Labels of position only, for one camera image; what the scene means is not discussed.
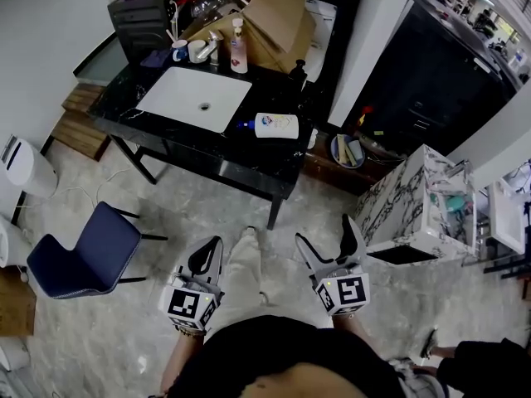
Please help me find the white cup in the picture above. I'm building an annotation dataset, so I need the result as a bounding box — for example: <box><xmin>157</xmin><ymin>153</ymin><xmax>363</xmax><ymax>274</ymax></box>
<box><xmin>187</xmin><ymin>39</ymin><xmax>207</xmax><ymax>65</ymax></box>

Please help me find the person's beige trouser leg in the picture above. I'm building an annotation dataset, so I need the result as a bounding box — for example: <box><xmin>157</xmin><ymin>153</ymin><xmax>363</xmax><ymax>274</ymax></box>
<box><xmin>206</xmin><ymin>226</ymin><xmax>334</xmax><ymax>332</ymax></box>

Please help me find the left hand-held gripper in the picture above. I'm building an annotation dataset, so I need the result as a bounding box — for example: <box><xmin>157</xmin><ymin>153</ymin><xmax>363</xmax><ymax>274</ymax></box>
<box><xmin>158</xmin><ymin>235</ymin><xmax>226</xmax><ymax>332</ymax></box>

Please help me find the black marble vanity table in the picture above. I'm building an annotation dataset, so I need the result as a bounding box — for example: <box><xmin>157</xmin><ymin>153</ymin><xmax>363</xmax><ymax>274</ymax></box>
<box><xmin>86</xmin><ymin>54</ymin><xmax>317</xmax><ymax>231</ymax></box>

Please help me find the white bottle with blue pump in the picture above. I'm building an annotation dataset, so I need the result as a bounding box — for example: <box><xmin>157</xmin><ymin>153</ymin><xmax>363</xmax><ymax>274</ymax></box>
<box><xmin>236</xmin><ymin>112</ymin><xmax>300</xmax><ymax>140</ymax></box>

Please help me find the purple cloth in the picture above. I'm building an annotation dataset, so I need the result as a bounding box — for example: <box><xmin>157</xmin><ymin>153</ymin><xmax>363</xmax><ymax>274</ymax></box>
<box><xmin>139</xmin><ymin>48</ymin><xmax>173</xmax><ymax>69</ymax></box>

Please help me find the person's left forearm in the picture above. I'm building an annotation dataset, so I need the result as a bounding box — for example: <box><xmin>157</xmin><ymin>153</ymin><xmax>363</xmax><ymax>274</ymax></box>
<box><xmin>158</xmin><ymin>328</ymin><xmax>208</xmax><ymax>398</ymax></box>

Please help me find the clear glass bowl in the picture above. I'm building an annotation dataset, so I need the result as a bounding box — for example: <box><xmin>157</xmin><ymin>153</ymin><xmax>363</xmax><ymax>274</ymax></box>
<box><xmin>189</xmin><ymin>0</ymin><xmax>234</xmax><ymax>21</ymax></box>

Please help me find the large black cabinet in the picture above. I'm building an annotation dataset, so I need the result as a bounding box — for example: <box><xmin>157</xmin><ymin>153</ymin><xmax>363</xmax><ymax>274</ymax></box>
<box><xmin>344</xmin><ymin>0</ymin><xmax>519</xmax><ymax>157</ymax></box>

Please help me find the white square sink basin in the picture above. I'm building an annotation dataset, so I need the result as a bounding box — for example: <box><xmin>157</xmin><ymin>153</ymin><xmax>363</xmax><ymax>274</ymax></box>
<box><xmin>135</xmin><ymin>66</ymin><xmax>254</xmax><ymax>134</ymax></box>

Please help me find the pink pump bottle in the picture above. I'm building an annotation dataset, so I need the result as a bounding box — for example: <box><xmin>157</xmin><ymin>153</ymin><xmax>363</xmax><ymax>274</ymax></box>
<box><xmin>230</xmin><ymin>17</ymin><xmax>249</xmax><ymax>75</ymax></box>

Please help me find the person's right forearm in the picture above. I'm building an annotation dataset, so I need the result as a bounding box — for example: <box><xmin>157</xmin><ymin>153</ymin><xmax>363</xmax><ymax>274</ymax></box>
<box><xmin>331</xmin><ymin>313</ymin><xmax>367</xmax><ymax>336</ymax></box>

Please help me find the blue bowl with tools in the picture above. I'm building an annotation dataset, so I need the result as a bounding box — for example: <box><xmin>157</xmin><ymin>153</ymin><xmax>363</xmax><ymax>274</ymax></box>
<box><xmin>329</xmin><ymin>133</ymin><xmax>367</xmax><ymax>170</ymax></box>

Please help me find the white floor cable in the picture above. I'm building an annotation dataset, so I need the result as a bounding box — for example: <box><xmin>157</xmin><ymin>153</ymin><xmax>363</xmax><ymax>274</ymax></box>
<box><xmin>14</xmin><ymin>167</ymin><xmax>133</xmax><ymax>211</ymax></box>

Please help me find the blue upholstered chair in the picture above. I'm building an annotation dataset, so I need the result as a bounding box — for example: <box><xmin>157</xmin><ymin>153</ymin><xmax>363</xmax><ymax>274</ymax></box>
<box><xmin>26</xmin><ymin>200</ymin><xmax>169</xmax><ymax>300</ymax></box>

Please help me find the white floor appliance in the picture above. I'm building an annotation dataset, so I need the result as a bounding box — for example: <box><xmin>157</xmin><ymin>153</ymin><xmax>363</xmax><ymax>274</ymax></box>
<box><xmin>0</xmin><ymin>133</ymin><xmax>59</xmax><ymax>201</ymax></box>

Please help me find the black pump bottle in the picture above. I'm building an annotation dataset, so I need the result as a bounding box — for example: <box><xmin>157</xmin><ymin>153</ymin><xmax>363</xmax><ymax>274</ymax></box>
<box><xmin>289</xmin><ymin>59</ymin><xmax>309</xmax><ymax>89</ymax></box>

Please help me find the white toothbrush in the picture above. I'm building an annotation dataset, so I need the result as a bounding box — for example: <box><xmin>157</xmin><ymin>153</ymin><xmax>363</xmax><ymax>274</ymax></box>
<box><xmin>164</xmin><ymin>0</ymin><xmax>180</xmax><ymax>46</ymax></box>

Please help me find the wooden step platform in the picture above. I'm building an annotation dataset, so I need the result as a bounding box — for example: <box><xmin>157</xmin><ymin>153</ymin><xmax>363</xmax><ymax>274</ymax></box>
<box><xmin>50</xmin><ymin>81</ymin><xmax>112</xmax><ymax>162</ymax></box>

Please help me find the person's black shirt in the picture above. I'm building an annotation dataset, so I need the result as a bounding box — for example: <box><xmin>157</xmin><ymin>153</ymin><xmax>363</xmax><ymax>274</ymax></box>
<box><xmin>164</xmin><ymin>315</ymin><xmax>407</xmax><ymax>398</ymax></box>

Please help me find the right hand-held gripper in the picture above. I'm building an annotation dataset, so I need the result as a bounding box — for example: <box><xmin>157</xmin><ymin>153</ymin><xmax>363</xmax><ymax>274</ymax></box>
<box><xmin>295</xmin><ymin>213</ymin><xmax>371</xmax><ymax>318</ymax></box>

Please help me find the black drawer cabinet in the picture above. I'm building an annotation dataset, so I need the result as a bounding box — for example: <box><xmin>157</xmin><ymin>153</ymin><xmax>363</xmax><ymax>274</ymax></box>
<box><xmin>106</xmin><ymin>0</ymin><xmax>183</xmax><ymax>68</ymax></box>

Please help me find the chrome faucet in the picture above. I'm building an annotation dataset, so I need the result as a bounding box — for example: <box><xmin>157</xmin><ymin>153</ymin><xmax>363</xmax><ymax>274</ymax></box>
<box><xmin>195</xmin><ymin>30</ymin><xmax>225</xmax><ymax>66</ymax></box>

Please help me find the blue and white mug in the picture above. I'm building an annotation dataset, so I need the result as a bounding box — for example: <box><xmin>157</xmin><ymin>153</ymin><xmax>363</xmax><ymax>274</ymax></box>
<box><xmin>171</xmin><ymin>39</ymin><xmax>190</xmax><ymax>63</ymax></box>

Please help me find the beaded wrist bracelet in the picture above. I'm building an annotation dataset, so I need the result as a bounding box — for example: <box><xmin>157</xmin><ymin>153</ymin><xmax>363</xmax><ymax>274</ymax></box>
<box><xmin>173</xmin><ymin>324</ymin><xmax>207</xmax><ymax>339</ymax></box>

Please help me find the large cardboard box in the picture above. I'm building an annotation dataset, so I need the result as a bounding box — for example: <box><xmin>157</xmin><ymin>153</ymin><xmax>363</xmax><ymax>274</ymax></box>
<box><xmin>178</xmin><ymin>0</ymin><xmax>317</xmax><ymax>75</ymax></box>

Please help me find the white marble cabinet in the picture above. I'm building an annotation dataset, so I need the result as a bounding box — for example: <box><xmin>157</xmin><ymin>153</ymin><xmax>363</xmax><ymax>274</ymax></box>
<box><xmin>354</xmin><ymin>143</ymin><xmax>478</xmax><ymax>265</ymax></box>

